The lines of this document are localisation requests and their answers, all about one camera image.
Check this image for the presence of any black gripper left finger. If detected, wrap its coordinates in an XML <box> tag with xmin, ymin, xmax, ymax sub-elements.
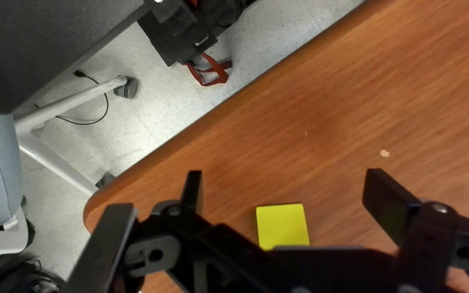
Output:
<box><xmin>65</xmin><ymin>169</ymin><xmax>231</xmax><ymax>293</ymax></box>

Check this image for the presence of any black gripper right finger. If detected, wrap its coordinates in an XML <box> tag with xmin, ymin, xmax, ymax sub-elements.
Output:
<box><xmin>361</xmin><ymin>167</ymin><xmax>469</xmax><ymax>293</ymax></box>

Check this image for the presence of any small yellow cube block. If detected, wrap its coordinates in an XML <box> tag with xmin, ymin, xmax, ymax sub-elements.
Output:
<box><xmin>254</xmin><ymin>202</ymin><xmax>312</xmax><ymax>252</ymax></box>

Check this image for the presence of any black perforated breadboard table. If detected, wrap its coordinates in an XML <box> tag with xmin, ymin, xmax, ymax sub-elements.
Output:
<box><xmin>0</xmin><ymin>0</ymin><xmax>150</xmax><ymax>115</ymax></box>

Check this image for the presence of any red strap frame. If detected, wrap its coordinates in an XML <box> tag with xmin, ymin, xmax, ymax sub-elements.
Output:
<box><xmin>184</xmin><ymin>50</ymin><xmax>234</xmax><ymax>88</ymax></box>

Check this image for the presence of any black floor cable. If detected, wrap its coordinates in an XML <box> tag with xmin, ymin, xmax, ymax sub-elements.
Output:
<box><xmin>53</xmin><ymin>68</ymin><xmax>110</xmax><ymax>127</ymax></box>

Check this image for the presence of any black clamp with orange handle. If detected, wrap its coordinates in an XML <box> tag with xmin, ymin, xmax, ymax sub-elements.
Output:
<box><xmin>140</xmin><ymin>0</ymin><xmax>257</xmax><ymax>68</ymax></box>

